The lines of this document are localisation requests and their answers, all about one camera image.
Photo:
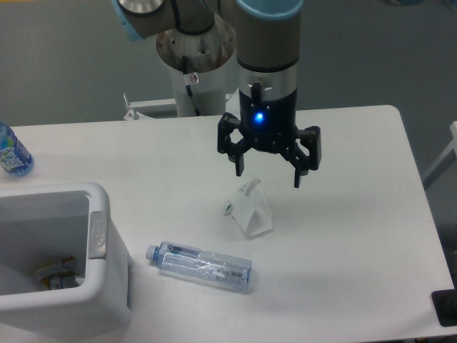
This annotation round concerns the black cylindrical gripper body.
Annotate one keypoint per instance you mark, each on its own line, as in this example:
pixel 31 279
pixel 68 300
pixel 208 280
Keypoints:
pixel 268 108

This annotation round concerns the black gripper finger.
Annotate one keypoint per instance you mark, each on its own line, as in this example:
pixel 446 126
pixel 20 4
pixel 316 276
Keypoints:
pixel 235 151
pixel 302 149

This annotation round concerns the white plastic wrapper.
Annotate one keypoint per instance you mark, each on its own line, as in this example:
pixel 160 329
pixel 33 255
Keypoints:
pixel 248 206

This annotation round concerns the clear plastic bottle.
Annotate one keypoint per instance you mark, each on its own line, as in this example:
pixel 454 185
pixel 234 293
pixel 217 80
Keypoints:
pixel 192 263

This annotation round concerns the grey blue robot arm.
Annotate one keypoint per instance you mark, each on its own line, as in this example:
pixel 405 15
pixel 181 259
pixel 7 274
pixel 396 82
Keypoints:
pixel 267 37

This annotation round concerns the white plastic trash can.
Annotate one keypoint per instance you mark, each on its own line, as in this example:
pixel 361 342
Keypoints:
pixel 43 224

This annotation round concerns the black clamp at table edge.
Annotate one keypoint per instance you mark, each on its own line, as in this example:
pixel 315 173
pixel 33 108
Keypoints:
pixel 444 302

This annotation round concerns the blue labelled water bottle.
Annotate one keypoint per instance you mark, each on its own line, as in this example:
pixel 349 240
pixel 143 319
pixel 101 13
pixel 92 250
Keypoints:
pixel 16 160

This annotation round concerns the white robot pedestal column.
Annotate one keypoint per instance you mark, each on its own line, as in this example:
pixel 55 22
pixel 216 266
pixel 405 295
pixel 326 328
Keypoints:
pixel 197 65

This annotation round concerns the white metal base frame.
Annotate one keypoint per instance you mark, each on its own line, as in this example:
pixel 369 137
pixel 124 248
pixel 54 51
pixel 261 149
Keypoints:
pixel 163 108

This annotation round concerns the white frame at right edge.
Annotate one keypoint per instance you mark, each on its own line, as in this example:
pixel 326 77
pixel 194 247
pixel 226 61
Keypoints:
pixel 442 161

